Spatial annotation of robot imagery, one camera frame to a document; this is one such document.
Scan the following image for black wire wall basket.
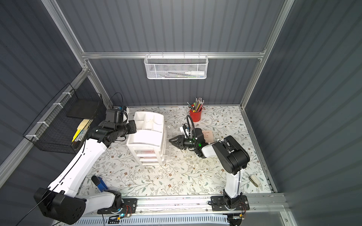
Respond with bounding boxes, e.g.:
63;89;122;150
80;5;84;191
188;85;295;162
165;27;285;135
23;84;106;154

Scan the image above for red pencil cup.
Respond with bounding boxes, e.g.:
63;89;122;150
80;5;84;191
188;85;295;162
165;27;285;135
189;109;202;122

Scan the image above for white plastic drawer organizer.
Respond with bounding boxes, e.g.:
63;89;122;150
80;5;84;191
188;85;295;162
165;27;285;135
126;111;166;166

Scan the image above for black notebook in basket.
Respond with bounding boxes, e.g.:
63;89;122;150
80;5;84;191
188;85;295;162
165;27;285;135
66;99;101;120

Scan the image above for blue stapler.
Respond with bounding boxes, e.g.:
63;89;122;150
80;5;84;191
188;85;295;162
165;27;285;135
91;175;108;192

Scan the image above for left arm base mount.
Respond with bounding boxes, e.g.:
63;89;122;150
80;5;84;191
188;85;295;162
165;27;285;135
97;198;138;214

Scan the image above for beige eraser block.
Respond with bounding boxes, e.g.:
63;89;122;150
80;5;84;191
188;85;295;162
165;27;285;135
249;175;262;187

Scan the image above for clear plastic drawer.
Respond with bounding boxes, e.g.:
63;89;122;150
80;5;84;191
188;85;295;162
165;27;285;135
164;126;172;160

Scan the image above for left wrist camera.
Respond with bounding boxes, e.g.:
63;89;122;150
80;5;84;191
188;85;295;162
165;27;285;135
105;109;128;123

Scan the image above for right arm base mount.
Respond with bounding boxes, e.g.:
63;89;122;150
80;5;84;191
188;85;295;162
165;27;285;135
208;195;250;212

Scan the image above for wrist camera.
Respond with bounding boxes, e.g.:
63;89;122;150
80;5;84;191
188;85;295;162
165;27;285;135
105;109;128;123
180;124;192;138

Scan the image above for white marker in basket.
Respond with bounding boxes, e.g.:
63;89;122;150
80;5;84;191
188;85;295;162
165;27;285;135
183;71;205;77

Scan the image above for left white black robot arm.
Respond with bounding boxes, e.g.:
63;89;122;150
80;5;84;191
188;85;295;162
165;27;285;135
34;120;137;225

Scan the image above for pencils bundle in cup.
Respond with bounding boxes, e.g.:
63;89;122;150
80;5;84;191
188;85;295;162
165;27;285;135
187;98;204;113

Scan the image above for yellow sticky notes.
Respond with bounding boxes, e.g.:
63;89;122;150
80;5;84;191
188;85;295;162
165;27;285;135
72;119;93;143

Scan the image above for white perforated cable tray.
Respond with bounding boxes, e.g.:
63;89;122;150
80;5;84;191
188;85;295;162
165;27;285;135
74;214;230;226

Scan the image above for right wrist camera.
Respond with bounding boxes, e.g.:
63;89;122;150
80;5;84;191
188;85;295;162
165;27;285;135
180;124;192;138

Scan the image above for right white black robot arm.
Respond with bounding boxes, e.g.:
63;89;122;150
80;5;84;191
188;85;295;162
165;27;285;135
169;135;250;202

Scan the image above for white wire mesh basket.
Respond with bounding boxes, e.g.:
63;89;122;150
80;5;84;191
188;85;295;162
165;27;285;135
144;55;209;80

